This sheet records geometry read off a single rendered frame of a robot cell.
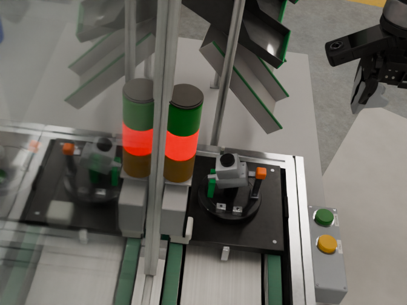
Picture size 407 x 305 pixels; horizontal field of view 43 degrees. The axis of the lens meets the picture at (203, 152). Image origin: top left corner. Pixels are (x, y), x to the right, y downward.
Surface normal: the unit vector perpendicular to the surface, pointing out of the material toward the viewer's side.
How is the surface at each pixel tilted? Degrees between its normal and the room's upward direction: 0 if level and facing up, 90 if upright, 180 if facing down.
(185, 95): 0
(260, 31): 25
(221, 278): 0
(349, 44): 31
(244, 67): 45
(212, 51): 90
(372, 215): 0
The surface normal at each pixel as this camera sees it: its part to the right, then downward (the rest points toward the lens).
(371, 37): -0.42, -0.65
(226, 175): -0.07, 0.74
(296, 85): 0.11, -0.68
